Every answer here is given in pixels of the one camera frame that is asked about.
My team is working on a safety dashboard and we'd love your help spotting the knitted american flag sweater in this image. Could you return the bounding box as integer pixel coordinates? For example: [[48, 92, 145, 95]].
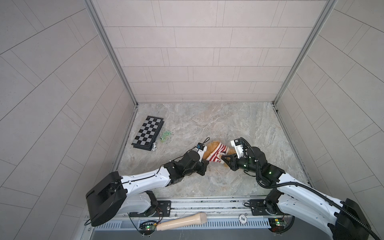
[[206, 142, 230, 164]]

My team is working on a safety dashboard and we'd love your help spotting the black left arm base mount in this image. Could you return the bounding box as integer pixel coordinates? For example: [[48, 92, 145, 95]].
[[128, 191, 172, 218]]

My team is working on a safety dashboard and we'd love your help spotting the tan plush teddy bear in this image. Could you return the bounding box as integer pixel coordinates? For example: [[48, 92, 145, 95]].
[[203, 141, 236, 160]]

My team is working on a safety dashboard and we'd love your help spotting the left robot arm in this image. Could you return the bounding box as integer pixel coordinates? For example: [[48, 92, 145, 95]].
[[86, 148, 209, 227]]

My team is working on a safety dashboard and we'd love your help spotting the green circuit board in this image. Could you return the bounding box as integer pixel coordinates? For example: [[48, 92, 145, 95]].
[[140, 221, 158, 236], [268, 218, 286, 233]]

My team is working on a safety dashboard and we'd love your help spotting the left green circuit board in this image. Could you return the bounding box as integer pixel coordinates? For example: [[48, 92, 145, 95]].
[[140, 221, 158, 236]]

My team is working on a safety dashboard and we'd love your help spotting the clear bag of green bricks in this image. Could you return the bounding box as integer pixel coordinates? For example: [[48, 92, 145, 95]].
[[160, 130, 173, 143]]

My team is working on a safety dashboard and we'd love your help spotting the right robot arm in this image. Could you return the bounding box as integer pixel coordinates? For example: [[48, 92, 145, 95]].
[[221, 147, 379, 240]]

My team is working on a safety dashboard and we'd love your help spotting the right green circuit board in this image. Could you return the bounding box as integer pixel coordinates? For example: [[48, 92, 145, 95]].
[[268, 218, 286, 233]]

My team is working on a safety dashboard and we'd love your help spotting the black left camera cable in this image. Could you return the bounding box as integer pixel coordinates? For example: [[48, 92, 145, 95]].
[[155, 136, 211, 178]]

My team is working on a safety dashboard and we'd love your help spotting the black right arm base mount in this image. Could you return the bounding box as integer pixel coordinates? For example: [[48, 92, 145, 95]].
[[244, 189, 284, 216]]

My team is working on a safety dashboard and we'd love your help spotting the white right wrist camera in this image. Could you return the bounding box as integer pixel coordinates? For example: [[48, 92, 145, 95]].
[[231, 138, 247, 159]]

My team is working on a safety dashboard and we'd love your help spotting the folded black white chessboard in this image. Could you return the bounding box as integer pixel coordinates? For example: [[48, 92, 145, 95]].
[[132, 116, 164, 151]]

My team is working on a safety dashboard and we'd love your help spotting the beige cylindrical handle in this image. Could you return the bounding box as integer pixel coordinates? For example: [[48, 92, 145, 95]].
[[156, 213, 208, 231]]

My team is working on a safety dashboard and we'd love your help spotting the black corrugated right cable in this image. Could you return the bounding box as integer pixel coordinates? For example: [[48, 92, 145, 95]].
[[238, 137, 382, 240]]

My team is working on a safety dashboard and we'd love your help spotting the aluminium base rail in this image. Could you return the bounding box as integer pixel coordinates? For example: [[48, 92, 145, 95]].
[[83, 196, 331, 232]]

